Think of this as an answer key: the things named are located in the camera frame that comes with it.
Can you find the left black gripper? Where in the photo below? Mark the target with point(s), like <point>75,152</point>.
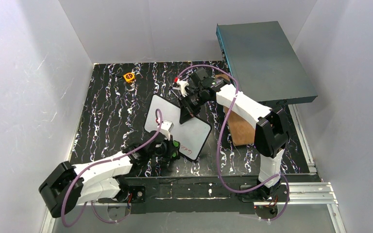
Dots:
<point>166,146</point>

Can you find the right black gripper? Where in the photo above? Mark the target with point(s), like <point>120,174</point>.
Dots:
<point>189,105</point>

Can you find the green bone-shaped eraser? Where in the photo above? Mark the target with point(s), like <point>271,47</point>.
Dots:
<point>175,150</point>

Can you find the small white whiteboard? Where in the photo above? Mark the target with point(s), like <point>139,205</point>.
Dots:
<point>192,134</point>

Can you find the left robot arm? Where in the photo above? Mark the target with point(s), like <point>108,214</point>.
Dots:
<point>69,185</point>

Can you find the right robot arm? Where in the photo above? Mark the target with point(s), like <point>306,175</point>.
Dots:
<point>271,128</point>

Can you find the brown wooden board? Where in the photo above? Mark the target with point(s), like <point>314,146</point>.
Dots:
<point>242,128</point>

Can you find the orange tape measure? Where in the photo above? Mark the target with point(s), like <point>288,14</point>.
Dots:
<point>129,77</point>

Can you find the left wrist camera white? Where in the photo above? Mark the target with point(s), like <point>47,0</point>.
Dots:
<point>164,129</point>

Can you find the metal wire whiteboard stand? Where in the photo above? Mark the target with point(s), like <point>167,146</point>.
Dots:
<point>186,76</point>

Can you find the grey metal network switch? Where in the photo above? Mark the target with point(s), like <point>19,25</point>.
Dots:
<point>260,57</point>

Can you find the aluminium frame rail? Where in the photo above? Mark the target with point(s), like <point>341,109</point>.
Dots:
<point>187,186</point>

